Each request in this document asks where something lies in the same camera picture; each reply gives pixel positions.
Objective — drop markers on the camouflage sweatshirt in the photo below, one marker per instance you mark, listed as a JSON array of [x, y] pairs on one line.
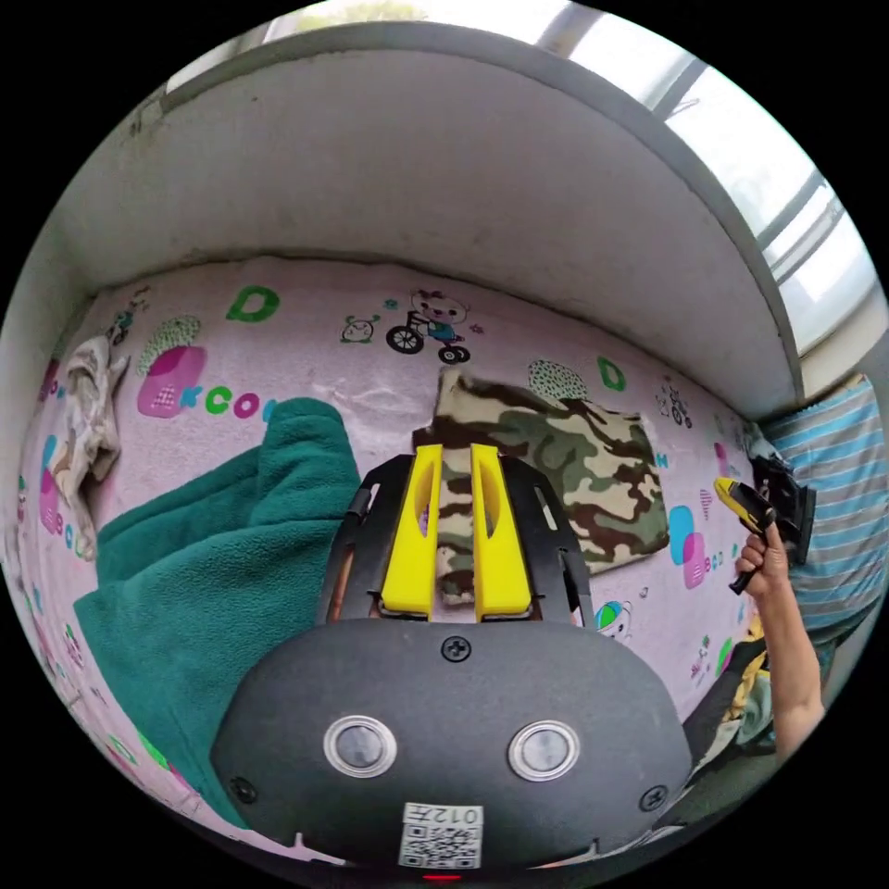
[[597, 472]]

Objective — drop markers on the teal fleece garment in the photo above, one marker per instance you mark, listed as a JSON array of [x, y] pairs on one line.
[[208, 569]]

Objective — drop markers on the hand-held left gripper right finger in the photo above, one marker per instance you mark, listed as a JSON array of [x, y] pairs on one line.
[[503, 555]]

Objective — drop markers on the person's right hand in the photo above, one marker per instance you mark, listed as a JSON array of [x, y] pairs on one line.
[[764, 562]]

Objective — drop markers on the person's right forearm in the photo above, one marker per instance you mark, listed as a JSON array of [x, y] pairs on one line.
[[788, 667]]

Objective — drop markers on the pile of clothes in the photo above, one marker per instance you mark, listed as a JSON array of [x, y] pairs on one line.
[[739, 694]]

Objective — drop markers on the blue striped pillow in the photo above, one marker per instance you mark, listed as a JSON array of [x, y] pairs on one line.
[[840, 486]]

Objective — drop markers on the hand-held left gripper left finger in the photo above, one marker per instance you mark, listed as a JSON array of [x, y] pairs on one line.
[[403, 549]]

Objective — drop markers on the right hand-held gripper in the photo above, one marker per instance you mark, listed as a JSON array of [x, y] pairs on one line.
[[788, 500]]

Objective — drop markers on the window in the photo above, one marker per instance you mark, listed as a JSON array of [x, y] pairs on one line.
[[785, 187]]

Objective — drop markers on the beige crumpled garment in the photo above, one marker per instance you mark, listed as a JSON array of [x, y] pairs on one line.
[[94, 417]]

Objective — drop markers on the bed with pink printed sheet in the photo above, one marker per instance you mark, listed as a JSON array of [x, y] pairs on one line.
[[361, 361]]

